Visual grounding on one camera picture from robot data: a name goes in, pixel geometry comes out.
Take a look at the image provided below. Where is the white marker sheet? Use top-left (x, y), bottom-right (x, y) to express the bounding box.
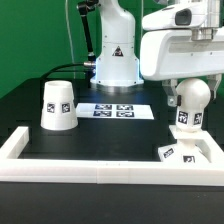
top-left (76, 103), bottom-right (154, 120)

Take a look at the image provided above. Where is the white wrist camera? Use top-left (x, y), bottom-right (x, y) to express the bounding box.
top-left (142, 3), bottom-right (206, 31)

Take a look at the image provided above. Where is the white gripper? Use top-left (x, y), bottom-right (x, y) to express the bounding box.
top-left (140, 28), bottom-right (224, 107)

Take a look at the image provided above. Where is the white U-shaped frame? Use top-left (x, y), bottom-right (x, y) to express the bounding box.
top-left (0, 126), bottom-right (224, 186)

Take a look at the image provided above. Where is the white lamp base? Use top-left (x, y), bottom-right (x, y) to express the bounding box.
top-left (157, 124), bottom-right (212, 164)

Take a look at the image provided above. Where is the white lamp shade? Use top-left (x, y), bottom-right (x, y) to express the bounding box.
top-left (41, 80), bottom-right (78, 131)

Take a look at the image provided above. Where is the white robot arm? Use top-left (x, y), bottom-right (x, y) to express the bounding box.
top-left (90, 0), bottom-right (224, 106)

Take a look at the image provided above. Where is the black cable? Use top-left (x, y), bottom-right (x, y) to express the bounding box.
top-left (39, 0), bottom-right (100, 81)

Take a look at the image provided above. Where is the white cable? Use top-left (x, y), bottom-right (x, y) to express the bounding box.
top-left (65, 0), bottom-right (76, 80)

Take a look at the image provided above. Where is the white lamp bulb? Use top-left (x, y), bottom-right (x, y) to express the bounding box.
top-left (176, 78), bottom-right (211, 133)

